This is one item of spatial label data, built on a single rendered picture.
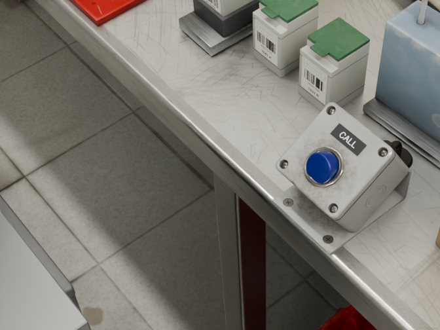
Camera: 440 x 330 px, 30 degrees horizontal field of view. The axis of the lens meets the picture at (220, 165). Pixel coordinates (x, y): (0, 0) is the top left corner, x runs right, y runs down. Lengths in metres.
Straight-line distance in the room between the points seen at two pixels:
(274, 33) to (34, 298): 0.32
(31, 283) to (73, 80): 1.47
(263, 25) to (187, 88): 0.09
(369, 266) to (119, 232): 1.14
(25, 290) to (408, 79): 0.36
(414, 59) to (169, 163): 1.21
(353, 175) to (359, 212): 0.04
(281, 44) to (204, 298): 0.96
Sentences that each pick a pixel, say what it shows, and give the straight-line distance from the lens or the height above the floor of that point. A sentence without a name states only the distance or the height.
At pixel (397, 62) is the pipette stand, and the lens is 0.71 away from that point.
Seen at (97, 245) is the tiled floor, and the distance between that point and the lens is 1.74.
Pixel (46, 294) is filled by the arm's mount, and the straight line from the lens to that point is 0.61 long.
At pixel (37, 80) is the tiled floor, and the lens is 2.09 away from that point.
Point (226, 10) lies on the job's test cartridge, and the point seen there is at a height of 0.92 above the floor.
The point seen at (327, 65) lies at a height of 0.93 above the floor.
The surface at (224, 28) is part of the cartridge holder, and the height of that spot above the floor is 0.90.
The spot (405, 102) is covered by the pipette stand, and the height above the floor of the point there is 0.90.
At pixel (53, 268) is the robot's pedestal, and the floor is 0.87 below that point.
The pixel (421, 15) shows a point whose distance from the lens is 0.69.
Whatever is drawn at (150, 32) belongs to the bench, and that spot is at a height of 0.87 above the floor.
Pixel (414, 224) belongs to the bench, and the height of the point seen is 0.87.
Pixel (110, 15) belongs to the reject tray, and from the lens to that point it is 0.86.
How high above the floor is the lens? 1.43
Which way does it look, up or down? 51 degrees down
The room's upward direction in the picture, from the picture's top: 4 degrees counter-clockwise
